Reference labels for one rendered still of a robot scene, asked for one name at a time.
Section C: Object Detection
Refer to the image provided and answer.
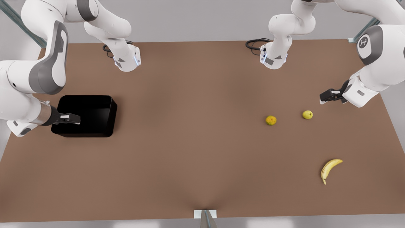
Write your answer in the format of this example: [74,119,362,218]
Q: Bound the black cable loop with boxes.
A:
[103,40,134,58]
[246,38,272,56]

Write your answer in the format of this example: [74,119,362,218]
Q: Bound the yellow banana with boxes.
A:
[321,159,343,185]

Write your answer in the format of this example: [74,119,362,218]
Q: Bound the silver frame post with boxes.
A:
[348,18,381,43]
[194,209,217,228]
[0,3,47,48]

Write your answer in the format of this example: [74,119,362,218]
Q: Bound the black storage box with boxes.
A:
[51,95,118,138]

